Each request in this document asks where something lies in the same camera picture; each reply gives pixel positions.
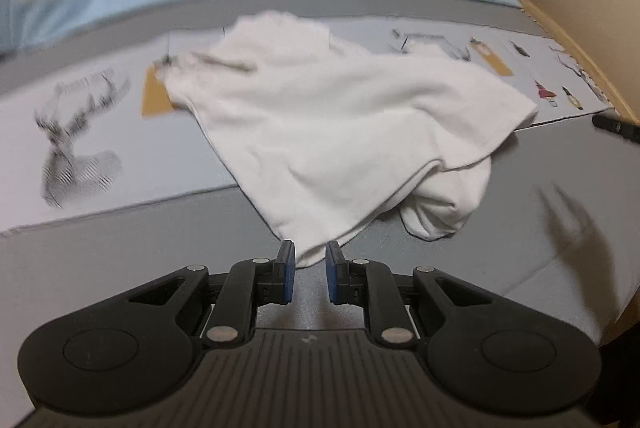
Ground wooden bed frame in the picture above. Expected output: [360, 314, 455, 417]
[310, 0, 640, 129]

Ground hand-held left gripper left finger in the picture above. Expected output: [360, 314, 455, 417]
[116, 239, 297, 350]

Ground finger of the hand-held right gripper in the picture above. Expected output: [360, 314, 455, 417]
[592, 113, 640, 138]

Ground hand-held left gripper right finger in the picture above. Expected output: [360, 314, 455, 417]
[325, 239, 502, 352]

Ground white shirt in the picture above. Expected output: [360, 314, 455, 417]
[161, 10, 540, 268]

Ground printed grey sheet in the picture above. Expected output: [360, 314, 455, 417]
[0, 11, 616, 240]

